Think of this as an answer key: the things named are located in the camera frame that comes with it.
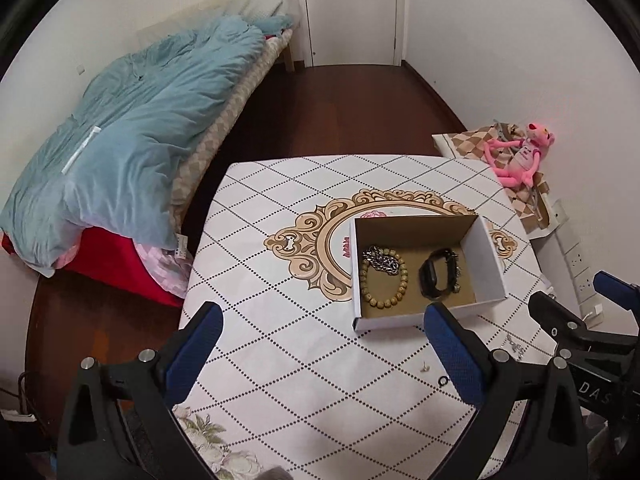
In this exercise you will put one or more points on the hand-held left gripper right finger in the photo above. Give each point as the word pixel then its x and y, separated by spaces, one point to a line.
pixel 452 356

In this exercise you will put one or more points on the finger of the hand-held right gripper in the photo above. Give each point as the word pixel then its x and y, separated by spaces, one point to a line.
pixel 555 316
pixel 619 286

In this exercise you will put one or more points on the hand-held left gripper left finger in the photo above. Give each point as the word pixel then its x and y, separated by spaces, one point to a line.
pixel 194 356

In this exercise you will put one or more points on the silver dangle earring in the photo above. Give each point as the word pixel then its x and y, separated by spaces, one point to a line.
pixel 515 346

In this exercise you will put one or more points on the cardboard box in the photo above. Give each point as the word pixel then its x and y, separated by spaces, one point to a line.
pixel 435 280

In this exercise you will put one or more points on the white power strip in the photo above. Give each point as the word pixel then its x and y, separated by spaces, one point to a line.
pixel 580 270

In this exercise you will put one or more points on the black smart band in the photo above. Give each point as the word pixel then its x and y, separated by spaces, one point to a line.
pixel 432 275

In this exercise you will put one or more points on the pink patterned sheet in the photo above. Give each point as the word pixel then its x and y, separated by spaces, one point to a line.
pixel 167 267

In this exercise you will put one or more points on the red blanket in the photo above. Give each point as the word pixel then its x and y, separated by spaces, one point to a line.
pixel 115 265

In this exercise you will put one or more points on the white diamond-pattern tablecloth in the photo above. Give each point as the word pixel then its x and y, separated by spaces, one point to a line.
pixel 280 270

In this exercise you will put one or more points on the brown checkered cloth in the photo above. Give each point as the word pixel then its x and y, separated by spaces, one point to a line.
pixel 505 160

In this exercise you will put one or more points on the pink plush toy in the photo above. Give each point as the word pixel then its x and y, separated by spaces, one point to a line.
pixel 520 152

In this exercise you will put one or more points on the beige patterned mattress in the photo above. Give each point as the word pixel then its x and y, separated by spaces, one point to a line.
pixel 220 125

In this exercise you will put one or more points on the light blue duvet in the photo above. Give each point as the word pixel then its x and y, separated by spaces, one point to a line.
pixel 130 130

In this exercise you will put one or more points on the white door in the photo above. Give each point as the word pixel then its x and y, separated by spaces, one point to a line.
pixel 352 10

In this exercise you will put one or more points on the white pillow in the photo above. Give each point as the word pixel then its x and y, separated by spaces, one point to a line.
pixel 265 2

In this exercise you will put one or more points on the wooden bed frame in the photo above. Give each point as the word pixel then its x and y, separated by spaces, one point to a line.
pixel 288 55

